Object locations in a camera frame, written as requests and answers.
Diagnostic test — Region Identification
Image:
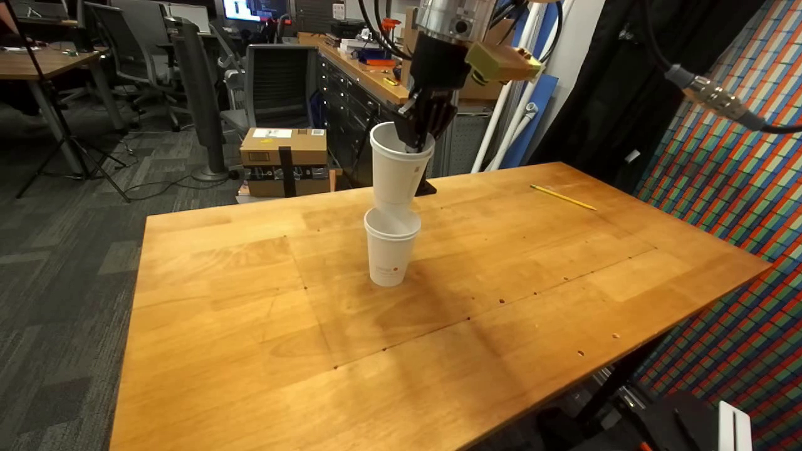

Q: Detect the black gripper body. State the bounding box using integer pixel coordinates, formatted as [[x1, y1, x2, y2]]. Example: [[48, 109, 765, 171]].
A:
[[405, 35, 472, 109]]

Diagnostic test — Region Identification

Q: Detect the white paper cup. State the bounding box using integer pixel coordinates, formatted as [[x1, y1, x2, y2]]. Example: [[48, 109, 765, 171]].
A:
[[361, 206, 424, 287], [368, 119, 439, 222]]

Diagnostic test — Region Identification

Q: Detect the orange tool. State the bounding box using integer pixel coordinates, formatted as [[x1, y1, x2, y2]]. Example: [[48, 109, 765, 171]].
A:
[[361, 54, 398, 75]]

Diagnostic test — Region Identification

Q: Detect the white plastic pipe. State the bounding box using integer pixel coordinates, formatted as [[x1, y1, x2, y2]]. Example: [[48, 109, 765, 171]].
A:
[[487, 105, 538, 174], [472, 0, 553, 174]]

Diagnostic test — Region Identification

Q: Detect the small cardboard box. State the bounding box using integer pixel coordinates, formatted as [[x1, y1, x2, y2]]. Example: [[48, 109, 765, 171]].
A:
[[238, 125, 331, 201]]

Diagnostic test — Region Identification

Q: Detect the dark grey crate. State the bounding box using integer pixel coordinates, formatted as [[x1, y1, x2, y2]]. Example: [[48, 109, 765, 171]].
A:
[[246, 43, 321, 130]]

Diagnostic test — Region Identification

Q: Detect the yellow pencil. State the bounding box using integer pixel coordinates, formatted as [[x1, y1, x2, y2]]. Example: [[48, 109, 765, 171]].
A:
[[529, 182, 602, 213]]

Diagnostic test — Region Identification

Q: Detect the computer monitor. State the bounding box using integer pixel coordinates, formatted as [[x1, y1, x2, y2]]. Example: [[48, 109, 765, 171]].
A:
[[220, 0, 295, 25]]

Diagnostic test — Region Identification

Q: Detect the grey tower stand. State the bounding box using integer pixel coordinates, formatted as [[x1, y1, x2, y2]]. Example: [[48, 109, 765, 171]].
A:
[[171, 20, 232, 182]]

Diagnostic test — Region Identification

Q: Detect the black office chair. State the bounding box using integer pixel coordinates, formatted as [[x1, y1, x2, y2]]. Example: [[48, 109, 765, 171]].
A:
[[82, 0, 190, 127]]

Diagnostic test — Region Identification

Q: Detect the colourful patterned backdrop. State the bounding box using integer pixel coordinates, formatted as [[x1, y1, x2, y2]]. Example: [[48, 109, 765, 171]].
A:
[[628, 0, 802, 451]]

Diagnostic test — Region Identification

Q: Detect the black tripod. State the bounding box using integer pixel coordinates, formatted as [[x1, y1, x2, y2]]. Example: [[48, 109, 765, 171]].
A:
[[0, 0, 133, 202]]

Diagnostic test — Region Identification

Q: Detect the wooden office desk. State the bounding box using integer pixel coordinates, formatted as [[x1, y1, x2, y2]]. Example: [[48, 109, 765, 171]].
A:
[[0, 40, 116, 152]]

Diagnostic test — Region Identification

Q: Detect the black equipment under table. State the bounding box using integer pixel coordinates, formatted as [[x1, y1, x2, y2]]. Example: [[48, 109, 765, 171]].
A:
[[534, 357, 728, 451]]

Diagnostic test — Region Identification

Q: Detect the white flat device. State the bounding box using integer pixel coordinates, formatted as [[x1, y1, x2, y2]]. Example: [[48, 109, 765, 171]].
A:
[[716, 397, 755, 451]]

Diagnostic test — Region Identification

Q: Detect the yellow-green wrist camera box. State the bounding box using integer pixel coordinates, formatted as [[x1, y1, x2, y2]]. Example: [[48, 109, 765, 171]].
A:
[[463, 40, 544, 87]]

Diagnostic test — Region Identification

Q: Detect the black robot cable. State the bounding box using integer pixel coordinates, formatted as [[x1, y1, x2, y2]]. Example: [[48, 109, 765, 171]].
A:
[[359, 0, 416, 62]]

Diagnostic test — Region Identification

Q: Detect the grey cable connector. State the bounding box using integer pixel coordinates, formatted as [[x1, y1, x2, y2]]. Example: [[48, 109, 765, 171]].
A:
[[663, 62, 802, 134]]

